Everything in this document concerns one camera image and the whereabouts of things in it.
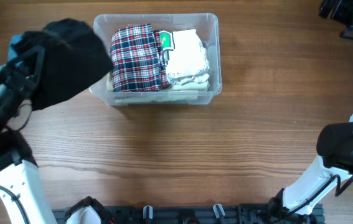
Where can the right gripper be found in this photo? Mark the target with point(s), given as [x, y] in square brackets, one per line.
[340, 14]

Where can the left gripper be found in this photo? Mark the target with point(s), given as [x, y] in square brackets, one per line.
[29, 83]

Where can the black garment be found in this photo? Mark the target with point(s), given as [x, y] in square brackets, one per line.
[75, 58]

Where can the red plaid shirt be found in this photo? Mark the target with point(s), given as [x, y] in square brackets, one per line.
[137, 56]

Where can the white printed t-shirt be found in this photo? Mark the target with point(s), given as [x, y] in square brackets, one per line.
[185, 57]

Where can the cream cloth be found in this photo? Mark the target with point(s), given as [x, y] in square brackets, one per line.
[173, 93]

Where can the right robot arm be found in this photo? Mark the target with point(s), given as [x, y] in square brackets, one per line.
[332, 168]

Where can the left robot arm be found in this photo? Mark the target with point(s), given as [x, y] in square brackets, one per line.
[21, 188]

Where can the clear plastic storage container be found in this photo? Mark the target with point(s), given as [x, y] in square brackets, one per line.
[207, 27]

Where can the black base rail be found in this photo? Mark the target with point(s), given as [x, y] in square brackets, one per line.
[239, 214]

